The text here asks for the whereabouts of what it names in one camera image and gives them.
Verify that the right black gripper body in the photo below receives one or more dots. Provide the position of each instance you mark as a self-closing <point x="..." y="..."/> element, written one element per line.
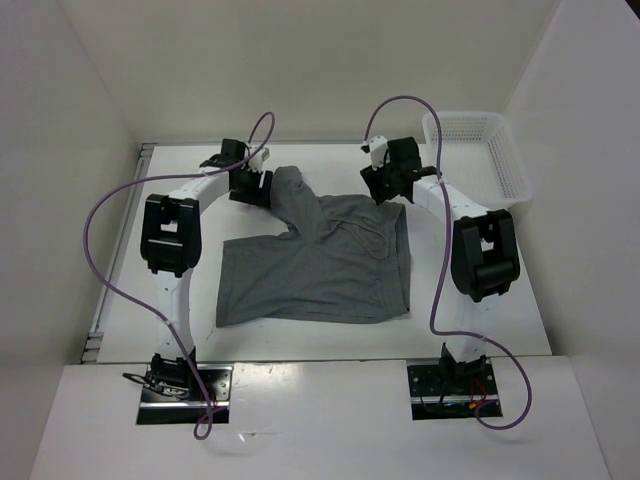
<point x="381" y="182"/>

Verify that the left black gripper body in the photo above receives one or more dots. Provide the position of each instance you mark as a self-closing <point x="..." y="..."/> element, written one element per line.
<point x="249" y="191"/>

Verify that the grey shorts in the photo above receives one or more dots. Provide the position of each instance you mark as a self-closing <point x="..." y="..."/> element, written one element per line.
<point x="342" y="259"/>

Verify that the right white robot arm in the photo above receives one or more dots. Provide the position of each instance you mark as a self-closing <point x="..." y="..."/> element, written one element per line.
<point x="481" y="255"/>

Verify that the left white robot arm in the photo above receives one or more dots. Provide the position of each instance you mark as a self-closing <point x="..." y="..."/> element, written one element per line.
<point x="171" y="246"/>

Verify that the white plastic basket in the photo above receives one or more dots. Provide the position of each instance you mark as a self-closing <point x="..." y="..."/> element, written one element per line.
<point x="479" y="157"/>

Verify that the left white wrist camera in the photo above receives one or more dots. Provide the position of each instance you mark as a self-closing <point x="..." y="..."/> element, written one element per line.
<point x="256" y="157"/>

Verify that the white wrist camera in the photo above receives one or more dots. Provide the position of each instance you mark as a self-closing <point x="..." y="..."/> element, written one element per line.
<point x="256" y="157"/>
<point x="377" y="149"/>

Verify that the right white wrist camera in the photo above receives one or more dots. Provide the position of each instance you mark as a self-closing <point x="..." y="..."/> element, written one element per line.
<point x="377" y="149"/>

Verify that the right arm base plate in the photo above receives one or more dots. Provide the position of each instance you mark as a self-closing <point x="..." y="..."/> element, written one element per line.
<point x="432" y="397"/>

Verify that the aluminium table edge rail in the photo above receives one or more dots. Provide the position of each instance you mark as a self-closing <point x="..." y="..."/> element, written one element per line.
<point x="95" y="335"/>

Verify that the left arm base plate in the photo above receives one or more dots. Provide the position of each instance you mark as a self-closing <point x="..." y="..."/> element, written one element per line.
<point x="164" y="406"/>

